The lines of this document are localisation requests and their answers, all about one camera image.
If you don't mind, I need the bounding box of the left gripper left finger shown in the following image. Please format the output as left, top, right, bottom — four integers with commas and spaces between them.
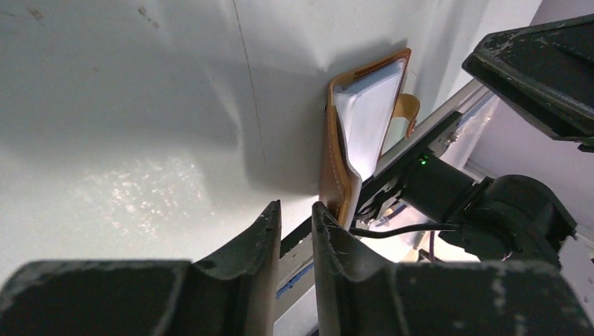
1, 201, 282, 335

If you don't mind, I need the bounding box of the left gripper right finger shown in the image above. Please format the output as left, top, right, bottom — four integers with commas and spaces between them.
312, 202, 593, 335

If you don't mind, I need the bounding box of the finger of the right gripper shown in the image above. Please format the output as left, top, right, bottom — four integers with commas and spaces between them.
462, 14, 593, 141

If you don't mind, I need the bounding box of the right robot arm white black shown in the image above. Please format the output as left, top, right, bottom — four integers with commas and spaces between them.
350, 15, 593, 265

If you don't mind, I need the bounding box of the brown leather card holder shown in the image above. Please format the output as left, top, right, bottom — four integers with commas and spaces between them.
319, 48, 420, 229

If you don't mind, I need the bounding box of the right aluminium frame post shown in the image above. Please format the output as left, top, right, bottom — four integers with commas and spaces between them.
373, 79, 494, 177

